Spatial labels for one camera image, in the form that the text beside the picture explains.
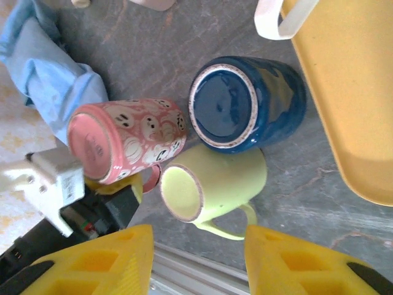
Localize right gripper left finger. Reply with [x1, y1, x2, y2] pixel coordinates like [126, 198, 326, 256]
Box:
[6, 224, 154, 295]

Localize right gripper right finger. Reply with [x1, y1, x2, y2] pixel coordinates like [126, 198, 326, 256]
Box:
[245, 225, 393, 295]

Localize pink patterned mug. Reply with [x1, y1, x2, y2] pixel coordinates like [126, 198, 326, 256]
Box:
[66, 97, 189, 195]

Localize light green mug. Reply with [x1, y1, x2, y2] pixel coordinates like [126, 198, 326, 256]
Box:
[159, 144, 268, 241]

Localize dark blue mug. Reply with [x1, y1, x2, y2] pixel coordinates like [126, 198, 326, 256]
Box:
[188, 56, 308, 154]

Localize yellow tray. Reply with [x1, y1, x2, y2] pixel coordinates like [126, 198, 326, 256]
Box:
[281, 0, 393, 207]

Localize pale pink handleless cup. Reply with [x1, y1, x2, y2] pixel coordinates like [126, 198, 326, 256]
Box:
[128, 0, 176, 12]

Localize white mug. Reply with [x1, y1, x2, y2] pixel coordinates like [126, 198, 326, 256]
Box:
[254, 0, 320, 41]

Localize light blue cloth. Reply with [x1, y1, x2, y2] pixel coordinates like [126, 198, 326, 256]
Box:
[0, 0, 109, 145]

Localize aluminium mounting rail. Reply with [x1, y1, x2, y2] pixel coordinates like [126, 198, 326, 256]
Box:
[150, 241, 251, 295]

